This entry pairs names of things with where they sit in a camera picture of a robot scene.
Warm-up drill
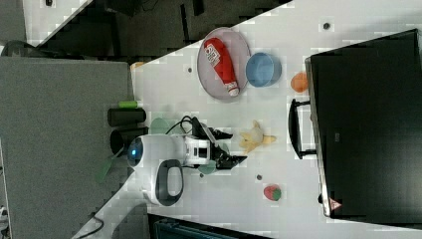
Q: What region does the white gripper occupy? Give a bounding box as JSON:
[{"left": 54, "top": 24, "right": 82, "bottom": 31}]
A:
[{"left": 184, "top": 129, "right": 246, "bottom": 170}]

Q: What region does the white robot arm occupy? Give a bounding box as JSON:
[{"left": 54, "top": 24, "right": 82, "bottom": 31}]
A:
[{"left": 127, "top": 134, "right": 246, "bottom": 206}]

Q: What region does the black toaster oven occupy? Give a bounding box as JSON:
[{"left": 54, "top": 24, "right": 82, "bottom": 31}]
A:
[{"left": 306, "top": 29, "right": 422, "bottom": 229}]

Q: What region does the green perforated colander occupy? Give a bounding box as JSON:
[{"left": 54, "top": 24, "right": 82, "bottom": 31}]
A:
[{"left": 150, "top": 116, "right": 231, "bottom": 174}]

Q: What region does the toy strawberry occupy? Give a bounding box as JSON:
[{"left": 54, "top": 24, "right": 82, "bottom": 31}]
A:
[{"left": 264, "top": 185, "right": 282, "bottom": 201}]

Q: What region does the blue cup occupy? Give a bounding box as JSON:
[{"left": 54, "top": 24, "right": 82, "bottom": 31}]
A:
[{"left": 245, "top": 53, "right": 282, "bottom": 88}]

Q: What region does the pink round plate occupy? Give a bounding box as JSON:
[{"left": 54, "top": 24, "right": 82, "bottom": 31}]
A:
[{"left": 197, "top": 27, "right": 251, "bottom": 102}]

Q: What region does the red ketchup bottle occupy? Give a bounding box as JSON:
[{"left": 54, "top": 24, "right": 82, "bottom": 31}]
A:
[{"left": 204, "top": 38, "right": 240, "bottom": 97}]

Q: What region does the large black pan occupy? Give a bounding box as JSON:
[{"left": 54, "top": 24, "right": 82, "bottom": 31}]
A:
[{"left": 109, "top": 126, "right": 149, "bottom": 156}]

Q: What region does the orange toy fruit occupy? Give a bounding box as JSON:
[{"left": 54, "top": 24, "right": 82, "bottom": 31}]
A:
[{"left": 291, "top": 72, "right": 309, "bottom": 93}]

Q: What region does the small black pot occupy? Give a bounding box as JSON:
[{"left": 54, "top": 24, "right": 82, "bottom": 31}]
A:
[{"left": 107, "top": 109, "right": 146, "bottom": 126}]

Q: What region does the green lime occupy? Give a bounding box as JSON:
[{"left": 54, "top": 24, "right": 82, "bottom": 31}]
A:
[{"left": 118, "top": 101, "right": 138, "bottom": 109}]

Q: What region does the green slotted spatula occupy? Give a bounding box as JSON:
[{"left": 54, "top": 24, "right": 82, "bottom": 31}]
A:
[{"left": 96, "top": 148, "right": 123, "bottom": 183}]

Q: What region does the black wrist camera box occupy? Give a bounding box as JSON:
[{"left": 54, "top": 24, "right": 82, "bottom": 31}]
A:
[{"left": 191, "top": 117, "right": 216, "bottom": 143}]

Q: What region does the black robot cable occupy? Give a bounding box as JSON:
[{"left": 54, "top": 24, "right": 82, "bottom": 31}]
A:
[{"left": 164, "top": 115, "right": 202, "bottom": 136}]

